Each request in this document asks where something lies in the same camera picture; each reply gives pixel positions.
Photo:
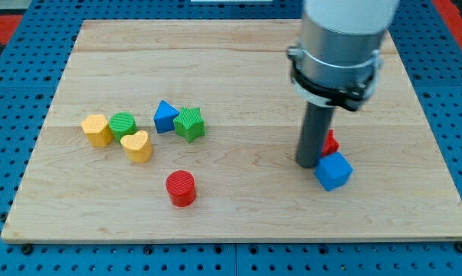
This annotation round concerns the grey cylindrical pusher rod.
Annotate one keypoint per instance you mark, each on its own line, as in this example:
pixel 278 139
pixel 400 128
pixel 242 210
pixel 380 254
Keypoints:
pixel 313 134

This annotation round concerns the blue triangle block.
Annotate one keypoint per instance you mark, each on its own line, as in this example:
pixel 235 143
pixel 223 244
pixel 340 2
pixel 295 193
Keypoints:
pixel 164 116

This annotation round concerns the light wooden board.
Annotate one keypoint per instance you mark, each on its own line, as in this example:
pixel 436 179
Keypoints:
pixel 248 185

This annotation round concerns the green cylinder block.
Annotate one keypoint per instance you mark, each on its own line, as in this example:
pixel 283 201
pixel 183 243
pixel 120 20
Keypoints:
pixel 122 124

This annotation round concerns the yellow heart block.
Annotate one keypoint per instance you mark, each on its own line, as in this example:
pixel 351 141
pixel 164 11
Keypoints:
pixel 137 146

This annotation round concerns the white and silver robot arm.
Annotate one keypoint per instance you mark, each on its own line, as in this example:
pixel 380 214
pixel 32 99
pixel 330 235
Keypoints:
pixel 337 57

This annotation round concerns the red cylinder block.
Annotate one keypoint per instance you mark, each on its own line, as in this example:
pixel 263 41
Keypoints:
pixel 180 186

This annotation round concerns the green star block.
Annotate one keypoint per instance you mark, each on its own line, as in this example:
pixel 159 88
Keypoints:
pixel 189 124

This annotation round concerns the yellow hexagon block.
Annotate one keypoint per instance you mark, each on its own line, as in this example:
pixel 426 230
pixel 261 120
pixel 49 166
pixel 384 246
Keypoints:
pixel 96 128

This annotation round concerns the blue cube block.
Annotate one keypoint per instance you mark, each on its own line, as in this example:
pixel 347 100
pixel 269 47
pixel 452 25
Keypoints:
pixel 333 171

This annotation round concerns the red star block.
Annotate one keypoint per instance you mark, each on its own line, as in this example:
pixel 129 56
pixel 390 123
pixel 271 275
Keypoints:
pixel 331 145

